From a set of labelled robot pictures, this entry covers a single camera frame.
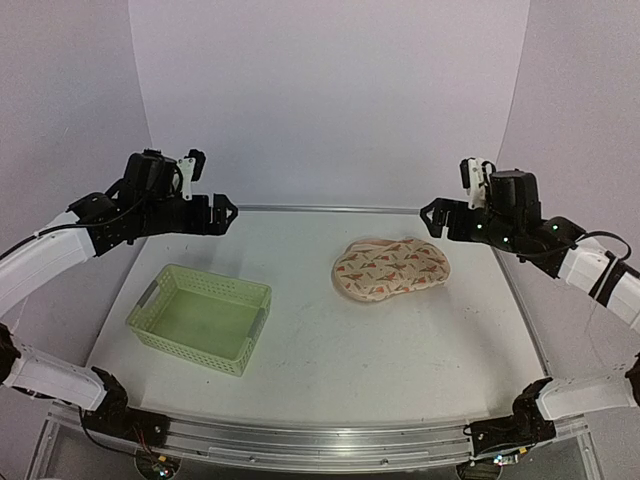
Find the green plastic basket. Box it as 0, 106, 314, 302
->
126, 264, 271, 377

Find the patterned beige laundry bag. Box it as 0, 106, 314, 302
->
331, 237, 451, 303

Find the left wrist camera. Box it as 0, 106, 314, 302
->
176, 149, 206, 201

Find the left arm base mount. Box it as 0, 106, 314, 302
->
80, 367, 170, 447

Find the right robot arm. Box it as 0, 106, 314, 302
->
420, 158, 639, 443

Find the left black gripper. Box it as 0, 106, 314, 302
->
136, 193, 237, 237

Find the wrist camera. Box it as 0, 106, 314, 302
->
460, 157, 496, 210
176, 149, 206, 201

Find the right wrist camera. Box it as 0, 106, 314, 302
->
460, 157, 496, 210

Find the aluminium front rail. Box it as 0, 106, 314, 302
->
26, 402, 602, 479

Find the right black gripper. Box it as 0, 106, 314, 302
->
421, 199, 521, 255

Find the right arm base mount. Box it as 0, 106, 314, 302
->
463, 377, 556, 457

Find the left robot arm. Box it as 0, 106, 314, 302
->
1, 149, 238, 437

